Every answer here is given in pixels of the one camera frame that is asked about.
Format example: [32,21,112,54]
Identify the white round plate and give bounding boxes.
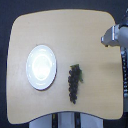
[26,45,57,90]

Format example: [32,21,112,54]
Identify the white table base frame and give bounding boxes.
[28,112,93,128]

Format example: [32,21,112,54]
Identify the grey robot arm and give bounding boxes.
[101,9,128,112]

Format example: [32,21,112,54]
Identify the dark purple grape bunch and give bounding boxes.
[68,64,83,104]

